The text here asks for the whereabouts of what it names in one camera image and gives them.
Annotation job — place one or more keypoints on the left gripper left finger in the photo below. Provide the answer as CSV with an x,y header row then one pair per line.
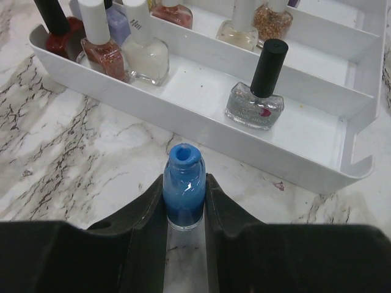
x,y
124,252

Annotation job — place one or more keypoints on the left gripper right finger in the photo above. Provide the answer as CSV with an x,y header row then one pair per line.
x,y
244,254

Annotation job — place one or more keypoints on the blue nail polish bottle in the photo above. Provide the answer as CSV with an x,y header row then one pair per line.
x,y
184,187

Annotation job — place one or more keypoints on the black cap glitter polish bottle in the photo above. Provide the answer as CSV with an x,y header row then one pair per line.
x,y
256,105

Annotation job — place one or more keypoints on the white polish bottle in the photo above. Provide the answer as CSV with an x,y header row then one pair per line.
x,y
147,56

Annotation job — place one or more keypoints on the pink glitter polish bottle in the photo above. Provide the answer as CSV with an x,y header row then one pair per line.
x,y
102,52

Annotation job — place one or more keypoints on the white organizer tray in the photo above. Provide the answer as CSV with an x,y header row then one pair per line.
x,y
330,82

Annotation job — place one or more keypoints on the clear polish bottle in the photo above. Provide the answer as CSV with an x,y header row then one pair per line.
x,y
239,31

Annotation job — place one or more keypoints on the red polish bottle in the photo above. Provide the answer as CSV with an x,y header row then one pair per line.
x,y
65,33

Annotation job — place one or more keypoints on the gold glitter polish bottle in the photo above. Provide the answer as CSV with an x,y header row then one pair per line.
x,y
272,20

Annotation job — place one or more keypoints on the lavender polish bottle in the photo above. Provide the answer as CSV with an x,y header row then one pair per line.
x,y
117,23

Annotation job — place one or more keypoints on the rose polish bottle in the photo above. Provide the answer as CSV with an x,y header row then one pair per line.
x,y
175,12

